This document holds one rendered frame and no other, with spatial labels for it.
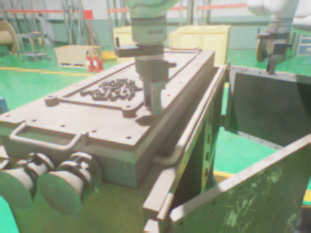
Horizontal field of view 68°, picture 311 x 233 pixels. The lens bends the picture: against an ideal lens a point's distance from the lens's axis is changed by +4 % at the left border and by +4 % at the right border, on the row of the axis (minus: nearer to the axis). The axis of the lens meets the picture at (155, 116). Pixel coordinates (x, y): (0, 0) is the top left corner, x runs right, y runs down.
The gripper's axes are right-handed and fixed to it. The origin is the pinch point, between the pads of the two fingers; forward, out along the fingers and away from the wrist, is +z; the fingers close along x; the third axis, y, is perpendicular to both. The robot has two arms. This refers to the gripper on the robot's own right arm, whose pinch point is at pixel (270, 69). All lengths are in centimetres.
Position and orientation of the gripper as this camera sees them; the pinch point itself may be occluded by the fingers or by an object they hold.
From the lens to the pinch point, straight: 129.3
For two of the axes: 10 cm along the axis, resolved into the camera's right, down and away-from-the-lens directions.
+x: 2.1, -4.3, 8.8
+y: 9.8, 0.6, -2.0
